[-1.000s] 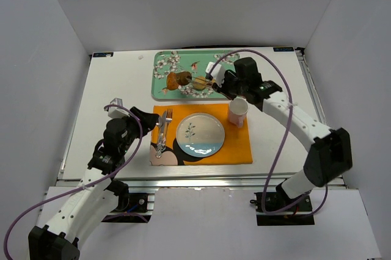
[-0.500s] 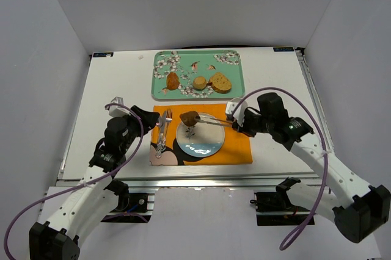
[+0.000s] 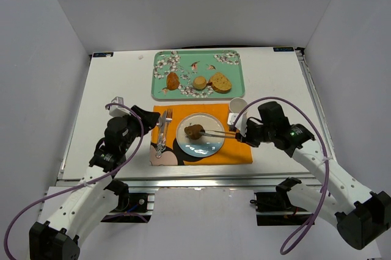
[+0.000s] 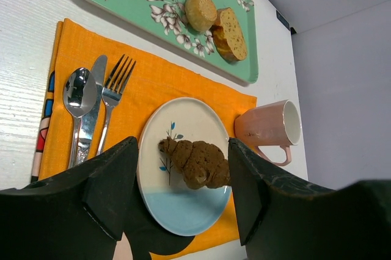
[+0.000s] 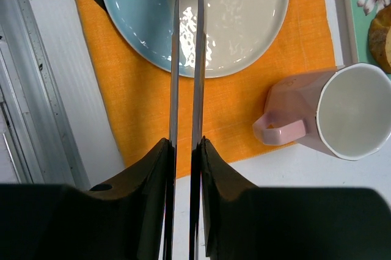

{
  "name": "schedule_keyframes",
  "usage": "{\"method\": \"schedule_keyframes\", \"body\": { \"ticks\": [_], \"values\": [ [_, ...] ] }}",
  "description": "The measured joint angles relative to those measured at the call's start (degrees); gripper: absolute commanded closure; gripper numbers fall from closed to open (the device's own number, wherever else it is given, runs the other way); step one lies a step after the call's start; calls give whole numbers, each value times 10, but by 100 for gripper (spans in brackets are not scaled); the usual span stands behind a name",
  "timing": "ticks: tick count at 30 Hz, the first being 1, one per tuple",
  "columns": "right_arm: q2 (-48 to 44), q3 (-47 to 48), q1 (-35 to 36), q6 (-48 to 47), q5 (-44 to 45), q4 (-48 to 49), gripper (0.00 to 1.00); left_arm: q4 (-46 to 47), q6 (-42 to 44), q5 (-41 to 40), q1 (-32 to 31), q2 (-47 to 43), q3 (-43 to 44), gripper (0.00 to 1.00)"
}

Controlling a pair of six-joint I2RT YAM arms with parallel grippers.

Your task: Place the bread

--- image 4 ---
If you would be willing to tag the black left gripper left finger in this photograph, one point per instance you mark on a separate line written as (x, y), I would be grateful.
(77, 214)

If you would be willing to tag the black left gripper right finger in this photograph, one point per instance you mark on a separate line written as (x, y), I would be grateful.
(281, 216)

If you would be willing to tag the dark brown croissant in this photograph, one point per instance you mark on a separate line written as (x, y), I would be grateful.
(201, 164)

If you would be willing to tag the sliced seeded bread loaf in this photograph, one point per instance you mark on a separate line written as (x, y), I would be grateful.
(228, 36)

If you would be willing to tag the silver table knife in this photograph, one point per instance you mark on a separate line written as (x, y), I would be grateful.
(89, 121)

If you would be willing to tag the cream and blue plate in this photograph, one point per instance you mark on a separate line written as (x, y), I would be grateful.
(175, 206)

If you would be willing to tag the pink mug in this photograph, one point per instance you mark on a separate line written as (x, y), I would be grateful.
(276, 124)

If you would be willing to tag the silver spoon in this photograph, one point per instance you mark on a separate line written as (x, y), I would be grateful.
(79, 98)

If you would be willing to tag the orange cartoon placemat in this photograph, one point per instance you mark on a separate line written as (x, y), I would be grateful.
(154, 82)

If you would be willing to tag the silver fork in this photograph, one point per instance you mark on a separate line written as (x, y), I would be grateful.
(113, 90)

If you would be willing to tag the green floral serving tray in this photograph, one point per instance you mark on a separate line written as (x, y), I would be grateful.
(166, 20)

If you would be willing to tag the small round yellow bun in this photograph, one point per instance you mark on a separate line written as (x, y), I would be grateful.
(201, 14)

